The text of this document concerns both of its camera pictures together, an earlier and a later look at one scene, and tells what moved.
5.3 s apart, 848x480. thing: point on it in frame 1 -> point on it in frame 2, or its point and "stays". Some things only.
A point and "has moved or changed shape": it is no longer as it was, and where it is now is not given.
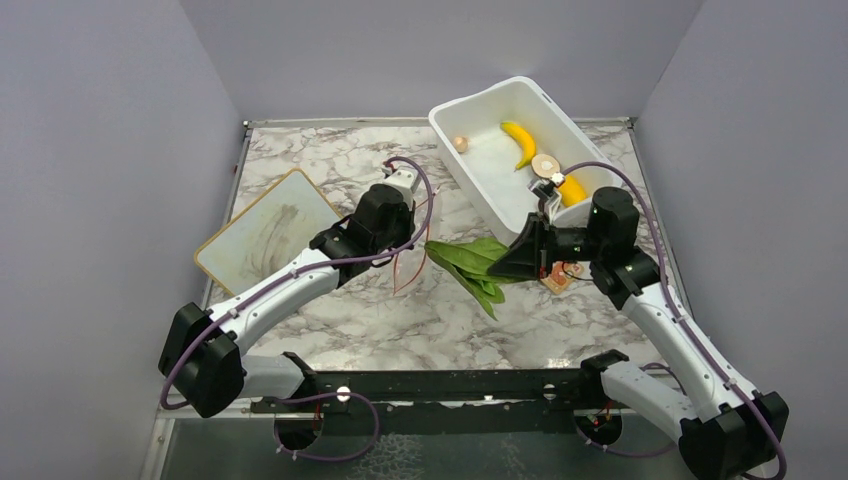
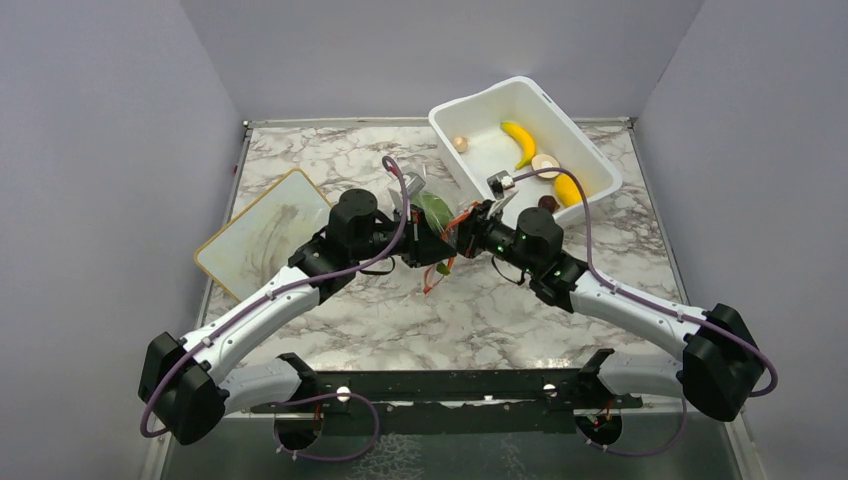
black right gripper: (527, 256) -> (471, 232)
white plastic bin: (496, 139) stays
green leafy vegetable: (468, 262) -> (438, 213)
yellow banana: (524, 139) stays
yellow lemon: (572, 191) stays
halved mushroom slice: (545, 165) stays
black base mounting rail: (427, 402) stays
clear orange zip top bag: (409, 263) has moved or changed shape
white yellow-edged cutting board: (273, 228) stays
